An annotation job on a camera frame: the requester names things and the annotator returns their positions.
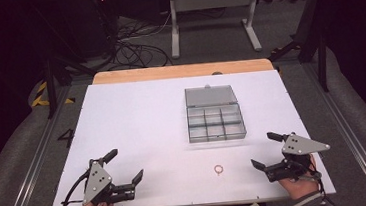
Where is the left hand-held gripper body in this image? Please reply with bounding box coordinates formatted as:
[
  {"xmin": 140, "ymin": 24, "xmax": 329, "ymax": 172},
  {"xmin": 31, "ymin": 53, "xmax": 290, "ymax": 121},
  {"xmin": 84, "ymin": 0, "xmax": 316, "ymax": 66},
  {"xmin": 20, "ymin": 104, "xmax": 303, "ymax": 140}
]
[{"xmin": 79, "ymin": 155, "xmax": 138, "ymax": 206}]

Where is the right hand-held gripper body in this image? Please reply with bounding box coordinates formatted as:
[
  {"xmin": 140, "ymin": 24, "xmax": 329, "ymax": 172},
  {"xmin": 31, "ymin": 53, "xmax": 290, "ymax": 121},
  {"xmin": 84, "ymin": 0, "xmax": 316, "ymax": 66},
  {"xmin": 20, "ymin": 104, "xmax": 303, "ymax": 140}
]
[{"xmin": 260, "ymin": 129, "xmax": 333, "ymax": 184}]

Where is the person's right hand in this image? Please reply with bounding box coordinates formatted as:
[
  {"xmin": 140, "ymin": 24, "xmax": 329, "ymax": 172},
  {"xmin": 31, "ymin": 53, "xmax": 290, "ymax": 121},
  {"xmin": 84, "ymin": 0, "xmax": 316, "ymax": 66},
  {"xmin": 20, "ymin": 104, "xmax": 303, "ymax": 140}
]
[{"xmin": 275, "ymin": 154, "xmax": 321, "ymax": 202}]

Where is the clear plastic compartment box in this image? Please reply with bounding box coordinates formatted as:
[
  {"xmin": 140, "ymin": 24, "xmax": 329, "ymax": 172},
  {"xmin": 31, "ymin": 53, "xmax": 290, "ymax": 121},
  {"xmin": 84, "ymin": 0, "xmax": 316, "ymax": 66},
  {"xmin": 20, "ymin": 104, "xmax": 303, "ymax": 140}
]
[{"xmin": 184, "ymin": 81, "xmax": 248, "ymax": 145}]

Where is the black tripod stand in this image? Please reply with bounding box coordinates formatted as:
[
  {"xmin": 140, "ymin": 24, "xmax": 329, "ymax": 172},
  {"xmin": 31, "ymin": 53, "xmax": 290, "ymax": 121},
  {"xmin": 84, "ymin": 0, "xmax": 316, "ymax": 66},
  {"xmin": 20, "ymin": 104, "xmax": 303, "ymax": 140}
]
[
  {"xmin": 41, "ymin": 54, "xmax": 101, "ymax": 120},
  {"xmin": 261, "ymin": 0, "xmax": 334, "ymax": 98}
]

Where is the dark equipment case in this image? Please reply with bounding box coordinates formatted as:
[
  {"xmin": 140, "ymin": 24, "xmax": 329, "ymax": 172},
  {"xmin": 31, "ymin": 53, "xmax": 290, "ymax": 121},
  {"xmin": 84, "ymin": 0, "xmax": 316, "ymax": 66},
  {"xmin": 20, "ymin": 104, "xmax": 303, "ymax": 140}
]
[{"xmin": 71, "ymin": 0, "xmax": 123, "ymax": 60}]

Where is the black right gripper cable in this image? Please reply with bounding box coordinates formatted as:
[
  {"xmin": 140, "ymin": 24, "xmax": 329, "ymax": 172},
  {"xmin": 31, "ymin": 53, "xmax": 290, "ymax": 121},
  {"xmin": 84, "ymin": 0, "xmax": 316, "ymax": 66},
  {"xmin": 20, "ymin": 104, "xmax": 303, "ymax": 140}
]
[{"xmin": 308, "ymin": 168, "xmax": 338, "ymax": 206}]

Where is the aluminium floor rail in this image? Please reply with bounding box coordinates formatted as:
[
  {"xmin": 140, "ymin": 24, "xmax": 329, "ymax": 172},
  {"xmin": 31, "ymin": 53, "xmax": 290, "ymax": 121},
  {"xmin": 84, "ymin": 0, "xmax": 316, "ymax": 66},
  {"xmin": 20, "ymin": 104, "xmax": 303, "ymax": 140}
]
[
  {"xmin": 0, "ymin": 86, "xmax": 83, "ymax": 206},
  {"xmin": 302, "ymin": 56, "xmax": 366, "ymax": 206}
]

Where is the tangle of floor cables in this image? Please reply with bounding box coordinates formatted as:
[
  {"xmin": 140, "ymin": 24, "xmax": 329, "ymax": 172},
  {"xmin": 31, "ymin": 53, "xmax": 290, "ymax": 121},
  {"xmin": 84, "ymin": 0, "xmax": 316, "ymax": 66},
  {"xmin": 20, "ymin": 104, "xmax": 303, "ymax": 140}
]
[{"xmin": 106, "ymin": 7, "xmax": 231, "ymax": 72}]

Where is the white metal stand frame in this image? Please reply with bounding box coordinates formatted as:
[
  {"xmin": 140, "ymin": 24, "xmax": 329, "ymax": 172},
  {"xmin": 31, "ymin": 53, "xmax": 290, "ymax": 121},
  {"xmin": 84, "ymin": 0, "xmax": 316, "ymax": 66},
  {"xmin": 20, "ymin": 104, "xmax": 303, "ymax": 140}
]
[{"xmin": 166, "ymin": 0, "xmax": 267, "ymax": 60}]

